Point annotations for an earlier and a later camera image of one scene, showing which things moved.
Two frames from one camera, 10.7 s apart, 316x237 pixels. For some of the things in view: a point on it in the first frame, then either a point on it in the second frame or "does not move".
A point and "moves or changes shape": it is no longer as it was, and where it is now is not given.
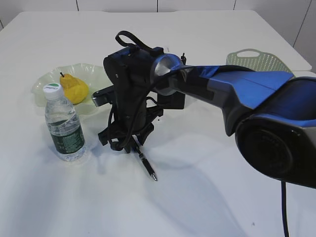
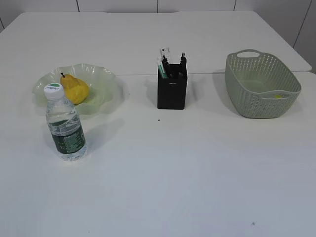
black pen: (143, 158) moves or changes shape
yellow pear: (76, 90) does not move
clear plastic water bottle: (63, 125) does not move
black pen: (183, 59) moves or changes shape
